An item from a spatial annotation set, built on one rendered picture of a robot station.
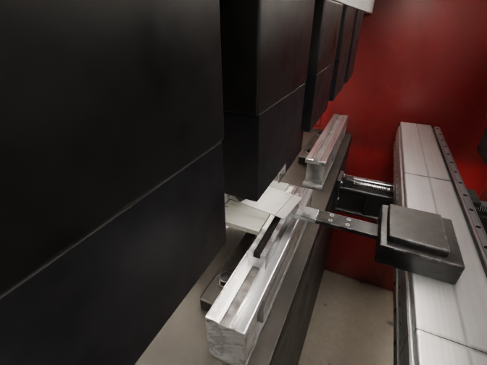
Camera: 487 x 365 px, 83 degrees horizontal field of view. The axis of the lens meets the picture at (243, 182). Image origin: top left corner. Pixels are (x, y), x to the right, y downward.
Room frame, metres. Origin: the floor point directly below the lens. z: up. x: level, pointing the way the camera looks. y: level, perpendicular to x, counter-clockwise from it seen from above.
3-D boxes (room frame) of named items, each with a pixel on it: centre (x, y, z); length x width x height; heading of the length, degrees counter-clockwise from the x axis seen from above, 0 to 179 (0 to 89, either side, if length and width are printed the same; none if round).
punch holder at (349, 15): (0.65, -0.17, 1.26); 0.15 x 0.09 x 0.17; 155
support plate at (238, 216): (0.51, 0.05, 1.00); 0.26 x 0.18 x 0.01; 65
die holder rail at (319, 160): (0.94, -0.31, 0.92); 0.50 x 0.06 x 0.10; 155
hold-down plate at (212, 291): (0.43, -0.01, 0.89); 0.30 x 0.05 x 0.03; 155
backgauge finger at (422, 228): (0.38, -0.21, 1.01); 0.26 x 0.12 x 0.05; 65
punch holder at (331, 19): (0.47, -0.09, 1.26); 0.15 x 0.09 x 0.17; 155
